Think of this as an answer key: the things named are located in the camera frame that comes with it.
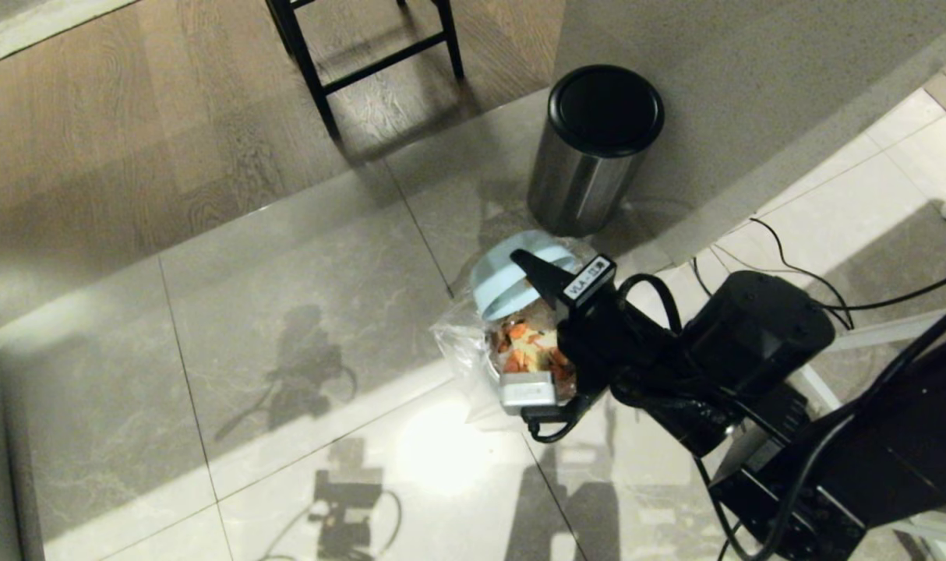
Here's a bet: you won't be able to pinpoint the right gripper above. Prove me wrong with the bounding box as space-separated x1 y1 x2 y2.
510 248 681 400

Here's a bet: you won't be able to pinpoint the light blue bowl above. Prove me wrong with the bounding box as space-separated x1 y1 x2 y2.
471 229 592 322

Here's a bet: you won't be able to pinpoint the food scraps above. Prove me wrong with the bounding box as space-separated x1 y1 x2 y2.
489 310 577 402

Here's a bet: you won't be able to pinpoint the stainless steel trash can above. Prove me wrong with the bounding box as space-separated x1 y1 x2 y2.
526 117 655 238

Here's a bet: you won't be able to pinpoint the clear plastic bin bag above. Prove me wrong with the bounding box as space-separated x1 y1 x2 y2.
429 232 602 431

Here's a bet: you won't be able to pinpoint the black trash can lid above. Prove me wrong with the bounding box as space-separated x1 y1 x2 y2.
548 64 666 160

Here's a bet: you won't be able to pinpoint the black chair legs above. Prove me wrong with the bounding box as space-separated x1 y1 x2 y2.
266 0 466 142

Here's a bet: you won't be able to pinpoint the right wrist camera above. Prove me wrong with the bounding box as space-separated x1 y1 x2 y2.
499 366 591 425

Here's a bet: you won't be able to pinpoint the thin black floor cable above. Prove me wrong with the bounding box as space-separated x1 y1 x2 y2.
690 217 946 333

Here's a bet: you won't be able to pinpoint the thick black cable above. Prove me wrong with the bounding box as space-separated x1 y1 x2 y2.
742 296 946 561

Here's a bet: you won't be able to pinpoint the white metal frame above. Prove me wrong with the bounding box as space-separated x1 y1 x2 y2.
789 308 946 561

